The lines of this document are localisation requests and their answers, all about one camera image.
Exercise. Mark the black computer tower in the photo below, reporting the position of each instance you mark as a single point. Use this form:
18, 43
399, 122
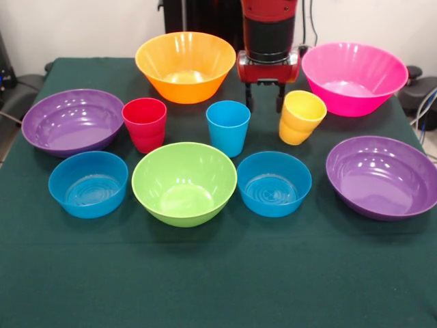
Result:
7, 68

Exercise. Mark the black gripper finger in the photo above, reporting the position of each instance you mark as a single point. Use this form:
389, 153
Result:
249, 97
280, 95

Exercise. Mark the black knobbed device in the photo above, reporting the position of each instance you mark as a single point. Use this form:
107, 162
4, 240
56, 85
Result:
426, 89

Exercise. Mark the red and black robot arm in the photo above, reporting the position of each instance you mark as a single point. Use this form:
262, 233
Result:
269, 37

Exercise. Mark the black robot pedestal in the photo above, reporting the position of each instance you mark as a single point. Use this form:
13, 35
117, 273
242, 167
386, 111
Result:
205, 17

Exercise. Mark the blue cup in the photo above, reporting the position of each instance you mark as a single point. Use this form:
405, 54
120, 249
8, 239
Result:
227, 136

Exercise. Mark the orange bowl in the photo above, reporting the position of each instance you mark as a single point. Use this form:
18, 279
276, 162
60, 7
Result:
184, 92

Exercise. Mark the dark green tablecloth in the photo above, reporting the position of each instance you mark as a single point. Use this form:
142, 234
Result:
218, 273

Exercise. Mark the blue bowl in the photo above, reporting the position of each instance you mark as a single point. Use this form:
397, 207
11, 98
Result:
273, 205
85, 205

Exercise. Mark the red cup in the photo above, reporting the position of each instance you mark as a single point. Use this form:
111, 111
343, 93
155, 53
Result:
145, 130

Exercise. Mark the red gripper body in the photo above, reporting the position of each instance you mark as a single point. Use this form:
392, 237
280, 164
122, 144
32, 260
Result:
269, 71

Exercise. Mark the purple bowl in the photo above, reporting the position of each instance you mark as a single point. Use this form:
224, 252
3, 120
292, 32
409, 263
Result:
68, 130
379, 184

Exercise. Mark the orange cup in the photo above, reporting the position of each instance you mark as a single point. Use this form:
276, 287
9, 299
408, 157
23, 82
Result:
297, 130

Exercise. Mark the green bowl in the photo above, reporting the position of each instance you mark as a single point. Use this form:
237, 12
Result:
184, 212

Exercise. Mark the pink bowl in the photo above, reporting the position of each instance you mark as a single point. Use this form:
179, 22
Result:
351, 102

